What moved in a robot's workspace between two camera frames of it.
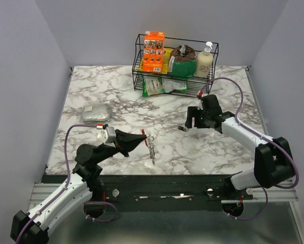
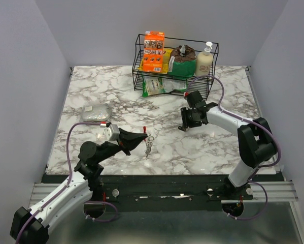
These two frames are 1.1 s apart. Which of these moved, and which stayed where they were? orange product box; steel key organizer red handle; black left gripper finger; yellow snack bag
Moved: steel key organizer red handle
Stayed: black left gripper finger; orange product box; yellow snack bag
